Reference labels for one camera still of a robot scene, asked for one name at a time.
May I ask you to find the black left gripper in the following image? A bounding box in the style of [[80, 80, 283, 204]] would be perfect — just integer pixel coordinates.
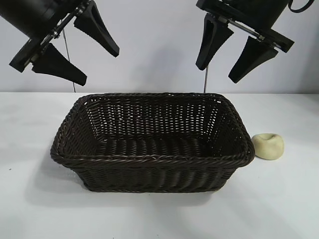
[[0, 0, 120, 87]]

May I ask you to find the dark brown wicker basket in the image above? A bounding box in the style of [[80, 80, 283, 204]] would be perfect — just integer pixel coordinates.
[[49, 92, 256, 194]]

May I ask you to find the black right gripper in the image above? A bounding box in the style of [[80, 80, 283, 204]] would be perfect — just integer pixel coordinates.
[[195, 0, 295, 84]]

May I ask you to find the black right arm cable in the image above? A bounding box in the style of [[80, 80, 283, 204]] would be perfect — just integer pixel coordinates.
[[288, 0, 315, 11]]

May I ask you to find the pale yellow egg yolk pastry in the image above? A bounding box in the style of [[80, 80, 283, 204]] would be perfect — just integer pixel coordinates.
[[251, 133, 285, 159]]

